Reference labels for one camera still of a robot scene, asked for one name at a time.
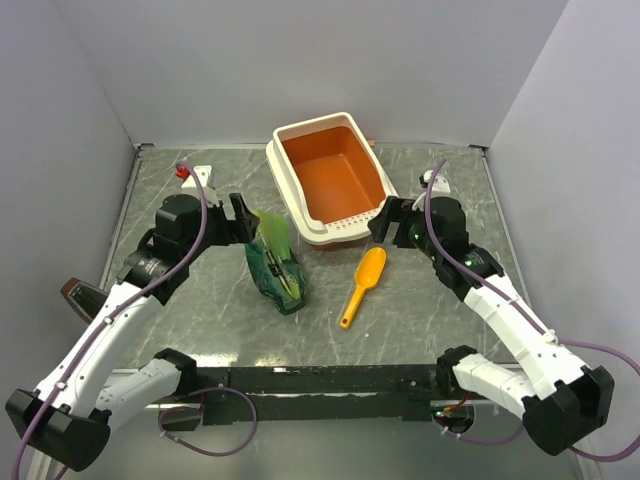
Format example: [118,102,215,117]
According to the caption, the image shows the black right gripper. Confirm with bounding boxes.
[367,196,442,261]

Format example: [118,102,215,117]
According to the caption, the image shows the yellow plastic litter scoop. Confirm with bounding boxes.
[340,247,387,329]

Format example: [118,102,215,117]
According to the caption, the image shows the green cat litter bag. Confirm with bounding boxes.
[244,210,307,316]

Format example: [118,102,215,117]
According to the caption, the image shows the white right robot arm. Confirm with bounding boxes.
[368,196,614,456]

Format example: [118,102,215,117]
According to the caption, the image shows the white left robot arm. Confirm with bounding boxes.
[5,193,259,471]

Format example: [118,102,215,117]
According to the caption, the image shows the orange and cream litter box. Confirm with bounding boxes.
[266,112,397,249]

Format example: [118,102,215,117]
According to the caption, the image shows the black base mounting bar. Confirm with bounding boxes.
[161,364,465,426]

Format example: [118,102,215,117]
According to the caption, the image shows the brown black side object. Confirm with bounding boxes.
[60,277,108,324]

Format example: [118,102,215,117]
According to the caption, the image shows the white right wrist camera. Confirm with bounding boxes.
[412,170,451,211]

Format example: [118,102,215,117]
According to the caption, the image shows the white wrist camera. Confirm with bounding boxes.
[175,165,218,207]
[412,170,451,211]

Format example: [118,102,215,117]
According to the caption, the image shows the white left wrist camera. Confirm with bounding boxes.
[175,165,218,207]

